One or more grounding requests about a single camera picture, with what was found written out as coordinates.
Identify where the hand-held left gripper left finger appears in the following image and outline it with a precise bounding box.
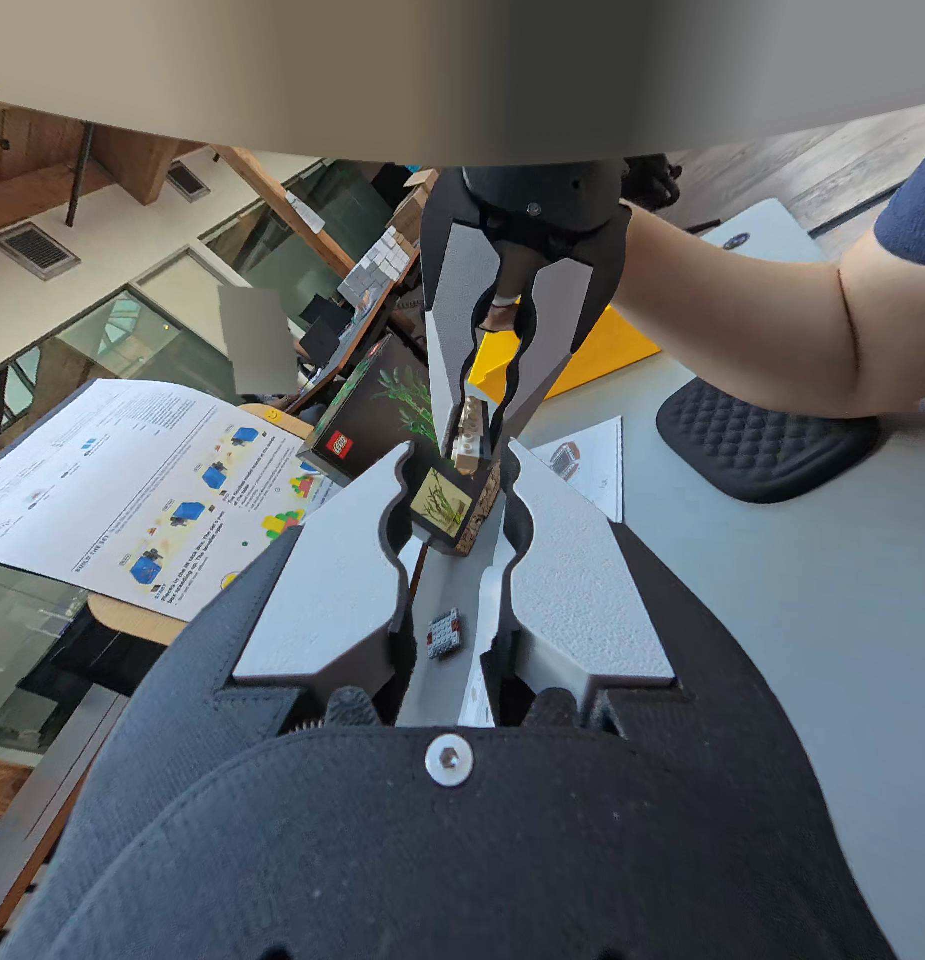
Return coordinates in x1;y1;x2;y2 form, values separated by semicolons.
230;441;420;685

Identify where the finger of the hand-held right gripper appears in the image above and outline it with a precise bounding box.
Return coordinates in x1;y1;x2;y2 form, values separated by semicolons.
496;257;595;447
425;222;505;455

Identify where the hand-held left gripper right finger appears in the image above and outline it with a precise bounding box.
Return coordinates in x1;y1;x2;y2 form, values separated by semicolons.
481;437;677;695

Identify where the white and grey lego assembly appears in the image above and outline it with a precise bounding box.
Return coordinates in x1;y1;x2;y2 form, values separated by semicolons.
451;395;501;477

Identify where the person's right forearm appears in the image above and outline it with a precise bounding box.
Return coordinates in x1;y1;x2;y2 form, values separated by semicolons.
611;201;925;419

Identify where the lego instruction booklet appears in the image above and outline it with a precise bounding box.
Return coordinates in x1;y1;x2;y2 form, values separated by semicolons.
530;416;625;524

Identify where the black lego box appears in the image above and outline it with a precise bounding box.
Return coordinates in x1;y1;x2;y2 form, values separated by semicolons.
297;333;503;558

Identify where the small grey lego assembly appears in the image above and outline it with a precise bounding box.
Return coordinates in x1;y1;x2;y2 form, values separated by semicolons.
426;607;464;661

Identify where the person's right hand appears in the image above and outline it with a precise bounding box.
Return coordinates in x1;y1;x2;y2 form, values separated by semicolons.
481;243;536;335

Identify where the yellow plastic bin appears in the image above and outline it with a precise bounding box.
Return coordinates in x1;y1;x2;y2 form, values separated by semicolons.
466;303;662;406

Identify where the cardboard box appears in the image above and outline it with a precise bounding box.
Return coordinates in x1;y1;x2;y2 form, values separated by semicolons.
391;168;441;245

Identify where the white mat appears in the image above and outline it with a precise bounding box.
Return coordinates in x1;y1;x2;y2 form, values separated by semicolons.
462;660;501;729

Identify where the wooden sheet holder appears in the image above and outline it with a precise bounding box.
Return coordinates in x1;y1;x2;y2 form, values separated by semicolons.
87;403;317;648

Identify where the printed task instruction sheet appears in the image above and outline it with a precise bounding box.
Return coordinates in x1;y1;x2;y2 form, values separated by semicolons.
0;378;336;624

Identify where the white side table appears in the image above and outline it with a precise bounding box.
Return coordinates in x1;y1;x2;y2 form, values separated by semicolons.
701;198;831;264

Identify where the black wrist rest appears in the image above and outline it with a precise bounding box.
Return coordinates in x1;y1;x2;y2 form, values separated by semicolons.
656;377;884;505

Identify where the grey wall vent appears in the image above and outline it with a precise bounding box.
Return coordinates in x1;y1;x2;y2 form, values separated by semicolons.
0;221;81;282
164;159;211;204

